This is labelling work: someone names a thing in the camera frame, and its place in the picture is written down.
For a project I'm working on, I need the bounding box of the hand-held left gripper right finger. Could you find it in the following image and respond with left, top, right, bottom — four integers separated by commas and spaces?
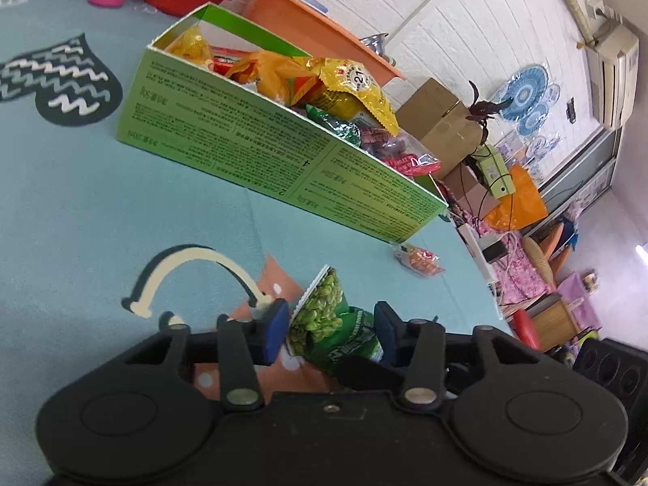
375, 301, 545, 411

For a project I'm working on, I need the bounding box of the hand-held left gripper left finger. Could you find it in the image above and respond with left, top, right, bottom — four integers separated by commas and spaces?
121, 298, 289, 412

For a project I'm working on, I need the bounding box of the green pea packet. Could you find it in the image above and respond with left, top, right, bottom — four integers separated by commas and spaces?
288, 266, 386, 378

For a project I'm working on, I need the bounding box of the small orange candy packet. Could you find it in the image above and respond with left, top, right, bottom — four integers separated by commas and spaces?
392, 244, 445, 278

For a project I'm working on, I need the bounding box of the green cardboard box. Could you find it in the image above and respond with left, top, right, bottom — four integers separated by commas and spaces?
116, 2, 449, 244

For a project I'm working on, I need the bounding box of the red dates packet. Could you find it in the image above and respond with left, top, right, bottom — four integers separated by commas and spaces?
359, 126, 422, 164

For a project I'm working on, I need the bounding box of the green candy packet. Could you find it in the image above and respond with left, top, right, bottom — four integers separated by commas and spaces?
306, 104, 362, 151

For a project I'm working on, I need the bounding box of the yellow round-label snack packet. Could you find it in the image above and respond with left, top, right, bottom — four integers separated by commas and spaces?
304, 58, 401, 135

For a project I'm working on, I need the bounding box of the white power strip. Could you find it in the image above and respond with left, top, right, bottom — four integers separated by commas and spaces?
457, 223, 499, 285

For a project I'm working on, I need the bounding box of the black charger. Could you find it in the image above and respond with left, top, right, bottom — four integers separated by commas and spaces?
481, 235, 508, 264

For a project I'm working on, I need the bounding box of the red stool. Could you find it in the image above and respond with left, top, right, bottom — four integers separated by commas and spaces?
512, 309, 541, 351

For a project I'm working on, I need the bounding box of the pink floral cloth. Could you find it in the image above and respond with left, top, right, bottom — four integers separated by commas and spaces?
495, 233, 551, 311

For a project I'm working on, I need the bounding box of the small cardboard box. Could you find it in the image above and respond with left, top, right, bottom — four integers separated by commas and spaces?
443, 164, 502, 218

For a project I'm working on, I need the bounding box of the wooden cabinet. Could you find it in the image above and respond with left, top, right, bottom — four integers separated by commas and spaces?
531, 296, 581, 351

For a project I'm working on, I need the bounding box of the wicker basket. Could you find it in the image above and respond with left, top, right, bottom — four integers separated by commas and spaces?
521, 235, 558, 289

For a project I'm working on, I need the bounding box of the orange bag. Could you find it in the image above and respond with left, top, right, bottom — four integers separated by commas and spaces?
483, 164, 549, 231

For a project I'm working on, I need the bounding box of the small green box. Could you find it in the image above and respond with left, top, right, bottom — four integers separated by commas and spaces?
473, 144, 517, 198

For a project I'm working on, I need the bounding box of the purple cloth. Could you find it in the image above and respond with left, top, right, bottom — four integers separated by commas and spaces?
557, 271, 603, 336

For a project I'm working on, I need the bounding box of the large cardboard box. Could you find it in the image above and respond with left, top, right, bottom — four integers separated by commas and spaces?
395, 77, 484, 164

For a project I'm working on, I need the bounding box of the black speaker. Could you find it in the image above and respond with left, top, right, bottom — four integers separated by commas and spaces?
572, 337, 648, 412

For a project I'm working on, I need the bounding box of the dark red plant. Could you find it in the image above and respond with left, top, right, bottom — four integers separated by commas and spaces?
466, 81, 513, 143

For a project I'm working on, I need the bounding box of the teal printed tablecloth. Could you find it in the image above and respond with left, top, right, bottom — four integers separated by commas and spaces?
0, 0, 513, 416

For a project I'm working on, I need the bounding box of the blue paper fan decoration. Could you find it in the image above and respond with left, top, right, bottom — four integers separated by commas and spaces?
488, 64, 562, 135

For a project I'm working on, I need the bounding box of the orange plastic basin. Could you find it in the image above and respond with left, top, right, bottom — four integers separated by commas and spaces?
243, 0, 407, 107

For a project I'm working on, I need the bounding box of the white air conditioner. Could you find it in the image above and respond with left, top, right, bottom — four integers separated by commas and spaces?
590, 2, 640, 130

